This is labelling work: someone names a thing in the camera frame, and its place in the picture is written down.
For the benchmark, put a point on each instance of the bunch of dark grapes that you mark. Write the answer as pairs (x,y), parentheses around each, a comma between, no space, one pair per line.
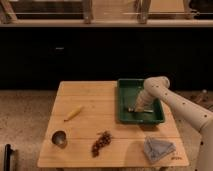
(102,141)

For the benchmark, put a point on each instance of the yellow banana toy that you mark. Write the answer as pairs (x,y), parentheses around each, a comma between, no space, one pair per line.
(73,113)

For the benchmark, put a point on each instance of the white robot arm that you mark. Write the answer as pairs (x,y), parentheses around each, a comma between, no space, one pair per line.
(200,118)

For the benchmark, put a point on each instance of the green plastic tray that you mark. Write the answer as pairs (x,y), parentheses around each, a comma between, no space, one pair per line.
(127,93)

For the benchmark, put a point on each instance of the wooden shelf rail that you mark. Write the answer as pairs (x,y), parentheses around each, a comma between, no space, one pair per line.
(106,13)

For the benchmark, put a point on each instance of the folded blue-grey cloth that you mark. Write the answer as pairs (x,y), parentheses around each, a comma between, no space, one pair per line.
(156,149)

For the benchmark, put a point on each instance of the wooden folding table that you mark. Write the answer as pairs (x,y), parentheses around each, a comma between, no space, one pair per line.
(99,114)

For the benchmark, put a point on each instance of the black object on floor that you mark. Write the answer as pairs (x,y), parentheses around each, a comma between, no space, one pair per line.
(8,160)

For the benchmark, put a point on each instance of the silver metal fork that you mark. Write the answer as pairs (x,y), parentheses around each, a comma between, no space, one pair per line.
(137,111)

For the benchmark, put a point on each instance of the small metal cup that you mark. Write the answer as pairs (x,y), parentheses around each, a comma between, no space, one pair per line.
(59,139)

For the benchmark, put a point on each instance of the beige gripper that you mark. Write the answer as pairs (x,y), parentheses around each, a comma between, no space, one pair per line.
(144,99)

